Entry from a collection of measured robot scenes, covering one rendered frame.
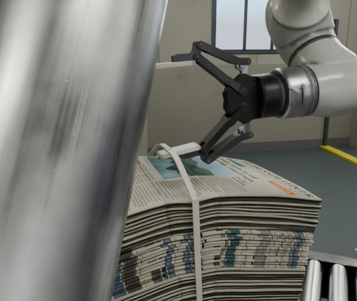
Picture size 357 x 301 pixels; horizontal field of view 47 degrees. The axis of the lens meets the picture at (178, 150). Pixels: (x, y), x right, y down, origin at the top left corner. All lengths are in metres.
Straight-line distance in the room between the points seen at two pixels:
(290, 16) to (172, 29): 4.10
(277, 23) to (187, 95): 4.15
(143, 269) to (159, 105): 4.34
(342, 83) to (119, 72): 0.58
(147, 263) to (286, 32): 0.48
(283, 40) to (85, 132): 0.66
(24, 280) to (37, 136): 0.06
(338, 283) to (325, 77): 0.61
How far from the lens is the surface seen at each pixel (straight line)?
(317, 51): 0.78
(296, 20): 0.80
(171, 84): 4.88
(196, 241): 0.59
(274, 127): 5.39
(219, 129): 0.69
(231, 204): 0.60
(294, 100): 0.71
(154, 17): 0.23
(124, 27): 0.21
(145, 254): 0.59
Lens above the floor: 1.41
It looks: 15 degrees down
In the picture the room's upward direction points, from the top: straight up
